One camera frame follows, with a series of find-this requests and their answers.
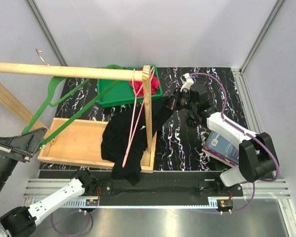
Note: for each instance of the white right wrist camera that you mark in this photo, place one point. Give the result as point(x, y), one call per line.
point(187, 82)

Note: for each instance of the dark green round cup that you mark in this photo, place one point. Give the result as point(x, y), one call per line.
point(199, 116)

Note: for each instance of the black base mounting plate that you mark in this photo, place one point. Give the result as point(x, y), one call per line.
point(163, 188)

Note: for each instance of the black t-shirt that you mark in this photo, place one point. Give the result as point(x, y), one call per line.
point(124, 141)

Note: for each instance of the green plastic tray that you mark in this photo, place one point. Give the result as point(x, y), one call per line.
point(122, 93)

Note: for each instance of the blue paperback book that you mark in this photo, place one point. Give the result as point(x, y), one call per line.
point(221, 149)

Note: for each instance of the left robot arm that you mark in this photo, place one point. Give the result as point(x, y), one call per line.
point(23, 220)

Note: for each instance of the green plastic hanger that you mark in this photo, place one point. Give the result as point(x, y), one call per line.
point(48, 102)

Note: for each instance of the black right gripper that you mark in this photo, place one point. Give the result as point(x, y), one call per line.
point(172, 101)

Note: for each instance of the wooden clothes rack frame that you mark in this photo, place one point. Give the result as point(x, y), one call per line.
point(79, 143)

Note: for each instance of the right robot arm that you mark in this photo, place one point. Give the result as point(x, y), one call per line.
point(257, 156)

